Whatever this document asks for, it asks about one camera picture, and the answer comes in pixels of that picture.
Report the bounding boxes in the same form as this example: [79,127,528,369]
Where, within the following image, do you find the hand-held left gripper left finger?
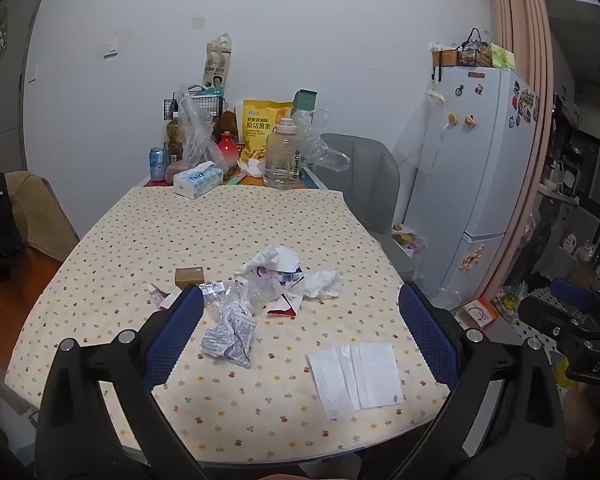
[34,284,206,480]

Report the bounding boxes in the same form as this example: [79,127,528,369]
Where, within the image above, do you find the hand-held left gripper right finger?
[397,281,566,480]

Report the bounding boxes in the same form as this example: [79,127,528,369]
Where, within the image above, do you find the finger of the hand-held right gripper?
[517,278,600,343]
[565,341,600,387]

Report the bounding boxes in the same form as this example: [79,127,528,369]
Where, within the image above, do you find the white paper napkin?
[306,341,405,420]

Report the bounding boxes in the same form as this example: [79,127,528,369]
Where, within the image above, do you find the person's right hand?
[562,385,600,461]

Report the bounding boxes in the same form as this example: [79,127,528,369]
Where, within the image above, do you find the white pegboard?
[500,285,571,361]

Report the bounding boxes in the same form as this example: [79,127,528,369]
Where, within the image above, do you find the yellow floor item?
[555,355,576,391]

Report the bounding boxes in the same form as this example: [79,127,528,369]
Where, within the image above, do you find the crumpled clear floor bag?
[432,285,461,311]

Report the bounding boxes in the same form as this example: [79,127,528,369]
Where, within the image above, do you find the pink white wrapper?
[149,284,181,311]

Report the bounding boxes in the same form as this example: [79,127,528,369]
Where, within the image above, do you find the orange white box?
[455,297,498,331]

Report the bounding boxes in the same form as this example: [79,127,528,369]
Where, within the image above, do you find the crumpled silver printed packet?
[200,282,258,368]

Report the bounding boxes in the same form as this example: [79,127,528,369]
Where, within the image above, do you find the small brown cardboard box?
[174,266,206,288]

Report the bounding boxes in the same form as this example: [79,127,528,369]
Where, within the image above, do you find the long yellow fridge magnet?
[461,245,486,273]

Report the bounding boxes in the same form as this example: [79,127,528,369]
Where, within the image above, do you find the colourful snack packets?
[392,225,426,257]

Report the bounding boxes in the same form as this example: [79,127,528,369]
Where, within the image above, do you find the clear plastic wrapper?
[232,275,286,316]

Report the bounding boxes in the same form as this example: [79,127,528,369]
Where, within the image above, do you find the floral patterned tablecloth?
[5,185,451,463]

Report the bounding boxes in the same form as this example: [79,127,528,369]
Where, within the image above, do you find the red white wrapper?
[266,292,302,318]

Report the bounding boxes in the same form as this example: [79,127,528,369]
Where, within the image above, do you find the small crumpled white tissue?
[300,269,344,301]

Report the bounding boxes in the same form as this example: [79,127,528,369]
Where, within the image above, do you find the large crumpled white tissue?
[234,244,306,281]

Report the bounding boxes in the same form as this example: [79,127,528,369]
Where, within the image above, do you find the blue white tissue box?
[173,161,224,199]

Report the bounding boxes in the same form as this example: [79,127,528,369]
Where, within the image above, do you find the dark shelf unit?
[550,85,600,291]

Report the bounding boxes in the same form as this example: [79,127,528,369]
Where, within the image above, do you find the grey chair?
[310,133,416,281]

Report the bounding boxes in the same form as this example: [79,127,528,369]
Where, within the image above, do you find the blue drink can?
[150,147,168,182]

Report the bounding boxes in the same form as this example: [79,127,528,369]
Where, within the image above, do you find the white refrigerator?
[402,66,541,306]

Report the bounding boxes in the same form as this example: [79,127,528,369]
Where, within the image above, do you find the white tissue wad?
[237,157,266,178]

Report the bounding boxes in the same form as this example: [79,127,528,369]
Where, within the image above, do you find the tan cloth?
[5,171,81,261]

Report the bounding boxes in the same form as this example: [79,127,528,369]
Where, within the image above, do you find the red vase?
[217,131,240,168]

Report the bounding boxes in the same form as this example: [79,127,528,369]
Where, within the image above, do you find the dark yellowish bottle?
[166,115,183,161]

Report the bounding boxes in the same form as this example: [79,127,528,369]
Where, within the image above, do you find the translucent hanging plastic bag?
[392,91,451,186]

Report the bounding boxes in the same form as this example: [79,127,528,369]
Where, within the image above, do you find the large clear water bottle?
[263,117,302,191]

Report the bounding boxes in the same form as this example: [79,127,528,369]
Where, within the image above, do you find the clear plastic bag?
[166,87,228,183]
[292,109,352,173]

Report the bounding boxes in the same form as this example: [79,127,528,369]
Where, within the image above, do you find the brown round thing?
[215,111,241,136]

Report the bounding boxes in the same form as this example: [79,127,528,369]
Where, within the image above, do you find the cluster of fridge magnets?
[507,80,540,128]

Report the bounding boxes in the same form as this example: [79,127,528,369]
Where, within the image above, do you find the yellow snack bag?
[237,99,294,173]

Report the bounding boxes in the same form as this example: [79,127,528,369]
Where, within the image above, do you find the yellow green packet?
[490,44,517,71]

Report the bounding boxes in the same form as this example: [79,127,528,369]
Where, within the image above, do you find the tall printed paper bag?
[202,33,232,96]

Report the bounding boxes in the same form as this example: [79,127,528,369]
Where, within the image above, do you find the black wire basket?
[162,95,227,121]

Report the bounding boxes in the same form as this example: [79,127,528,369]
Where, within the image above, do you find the dark wire basket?
[457,27,496,68]

